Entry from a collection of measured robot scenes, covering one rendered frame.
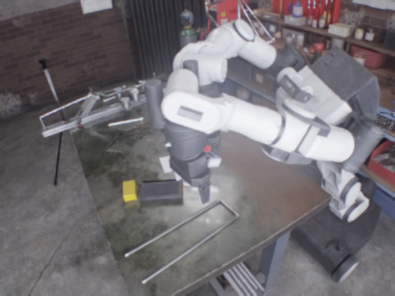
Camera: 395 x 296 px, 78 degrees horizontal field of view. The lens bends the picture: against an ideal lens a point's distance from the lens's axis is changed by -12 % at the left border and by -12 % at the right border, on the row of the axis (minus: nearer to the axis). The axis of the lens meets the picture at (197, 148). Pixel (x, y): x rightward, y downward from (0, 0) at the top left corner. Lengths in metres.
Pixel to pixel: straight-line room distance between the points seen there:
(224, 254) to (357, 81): 0.67
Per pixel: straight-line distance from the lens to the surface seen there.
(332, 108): 0.88
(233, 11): 3.64
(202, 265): 0.85
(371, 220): 2.08
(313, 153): 0.63
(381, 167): 2.19
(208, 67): 0.64
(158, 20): 4.15
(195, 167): 0.59
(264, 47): 0.97
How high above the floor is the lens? 1.62
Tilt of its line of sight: 37 degrees down
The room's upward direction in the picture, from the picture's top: 5 degrees counter-clockwise
